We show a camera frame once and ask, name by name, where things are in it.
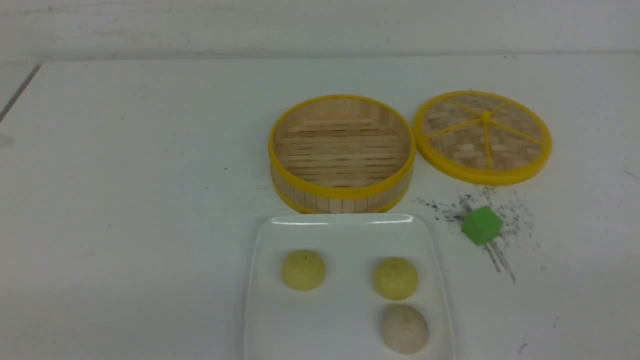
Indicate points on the yellow steamed bun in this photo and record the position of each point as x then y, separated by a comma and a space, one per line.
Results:
395, 278
303, 270

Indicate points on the white steamed bun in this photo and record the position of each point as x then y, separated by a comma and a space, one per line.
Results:
404, 329

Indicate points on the white square plate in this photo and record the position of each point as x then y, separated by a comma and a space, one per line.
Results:
342, 318

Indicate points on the bamboo steamer basket yellow rim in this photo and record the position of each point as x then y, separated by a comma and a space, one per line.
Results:
341, 154

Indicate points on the green cube block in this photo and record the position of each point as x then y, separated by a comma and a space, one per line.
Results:
482, 225

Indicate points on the bamboo steamer lid yellow rim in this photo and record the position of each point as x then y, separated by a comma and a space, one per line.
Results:
482, 138

